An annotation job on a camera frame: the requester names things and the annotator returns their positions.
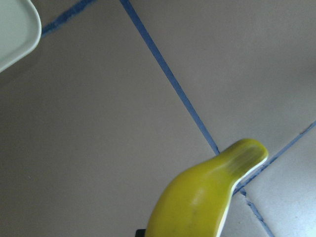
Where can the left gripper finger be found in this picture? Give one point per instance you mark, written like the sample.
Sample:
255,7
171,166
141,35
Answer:
140,233

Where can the yellow banana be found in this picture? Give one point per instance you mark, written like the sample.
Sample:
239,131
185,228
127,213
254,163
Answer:
196,202

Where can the white bear print tray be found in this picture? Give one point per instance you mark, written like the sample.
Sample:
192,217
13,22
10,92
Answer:
20,30

